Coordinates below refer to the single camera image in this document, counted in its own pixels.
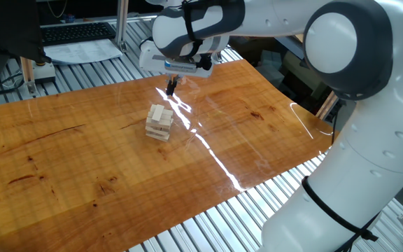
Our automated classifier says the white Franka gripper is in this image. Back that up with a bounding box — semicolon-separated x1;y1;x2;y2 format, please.
139;40;215;97

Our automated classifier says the white paper stack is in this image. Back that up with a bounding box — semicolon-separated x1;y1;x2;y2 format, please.
43;38;124;66

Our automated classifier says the black keyboard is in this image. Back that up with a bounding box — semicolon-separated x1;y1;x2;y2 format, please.
40;21;118;48

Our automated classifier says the glossy wood pattern mat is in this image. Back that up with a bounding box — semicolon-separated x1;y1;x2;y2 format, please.
0;58;339;252

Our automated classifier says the white button box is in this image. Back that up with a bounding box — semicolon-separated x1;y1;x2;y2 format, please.
32;59;57;85

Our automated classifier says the light wooden strip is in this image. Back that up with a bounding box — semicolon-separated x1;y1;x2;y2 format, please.
315;91;339;122

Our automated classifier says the black forearm cable strap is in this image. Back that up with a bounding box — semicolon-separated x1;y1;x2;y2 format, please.
182;0;206;59

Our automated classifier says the upright aluminium post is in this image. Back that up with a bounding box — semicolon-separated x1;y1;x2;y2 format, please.
115;0;130;53

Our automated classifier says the horizontal aluminium rail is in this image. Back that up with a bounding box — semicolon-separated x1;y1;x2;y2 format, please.
39;13;160;29

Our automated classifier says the wooden post with bracket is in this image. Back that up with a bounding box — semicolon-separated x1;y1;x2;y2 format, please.
19;55;37;98

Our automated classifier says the black cable tie band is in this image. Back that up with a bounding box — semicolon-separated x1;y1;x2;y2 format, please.
301;176;381;243

